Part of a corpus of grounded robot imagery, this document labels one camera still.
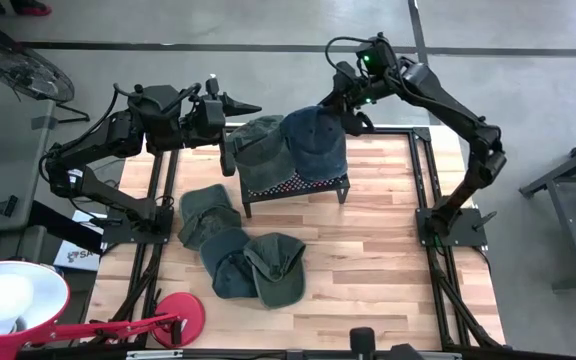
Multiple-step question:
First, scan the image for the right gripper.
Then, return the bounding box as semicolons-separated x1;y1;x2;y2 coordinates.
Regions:
319;60;385;137

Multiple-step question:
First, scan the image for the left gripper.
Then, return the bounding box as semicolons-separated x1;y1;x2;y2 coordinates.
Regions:
185;77;263;178

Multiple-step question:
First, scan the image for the green denim baseball cap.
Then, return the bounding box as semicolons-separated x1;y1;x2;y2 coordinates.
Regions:
177;183;243;251
243;232;307;310
226;114;298;194

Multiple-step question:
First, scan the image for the blue denim baseball cap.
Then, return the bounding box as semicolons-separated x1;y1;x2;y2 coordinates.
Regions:
280;105;348;182
198;227;260;300

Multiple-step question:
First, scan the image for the black perforated metal stand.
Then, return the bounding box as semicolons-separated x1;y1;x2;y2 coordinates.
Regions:
240;172;352;220

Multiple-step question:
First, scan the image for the red desk lamp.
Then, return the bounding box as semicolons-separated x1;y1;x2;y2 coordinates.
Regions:
0;259;207;360

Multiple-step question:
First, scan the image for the white cardboard box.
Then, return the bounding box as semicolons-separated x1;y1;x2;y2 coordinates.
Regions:
52;209;107;273

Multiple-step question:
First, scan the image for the black floor fan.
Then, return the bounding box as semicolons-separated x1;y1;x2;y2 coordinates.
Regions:
0;37;91;124

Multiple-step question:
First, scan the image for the grey metal side table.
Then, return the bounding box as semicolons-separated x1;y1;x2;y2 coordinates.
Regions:
519;127;576;293

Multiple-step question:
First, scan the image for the person's foot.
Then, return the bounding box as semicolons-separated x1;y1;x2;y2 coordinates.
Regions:
10;0;53;17

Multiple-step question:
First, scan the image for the white light bulb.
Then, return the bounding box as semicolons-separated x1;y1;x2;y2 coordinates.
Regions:
0;272;35;335

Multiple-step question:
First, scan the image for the black aluminium table frame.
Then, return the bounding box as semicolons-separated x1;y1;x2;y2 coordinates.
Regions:
85;124;507;360

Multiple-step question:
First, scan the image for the black cable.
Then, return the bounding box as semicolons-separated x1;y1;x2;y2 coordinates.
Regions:
324;35;369;69

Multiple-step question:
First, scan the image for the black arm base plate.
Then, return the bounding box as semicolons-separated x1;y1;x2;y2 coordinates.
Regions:
101;205;175;246
415;207;489;248

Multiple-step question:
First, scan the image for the black table-level camera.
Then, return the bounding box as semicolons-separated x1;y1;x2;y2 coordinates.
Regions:
349;327;377;360

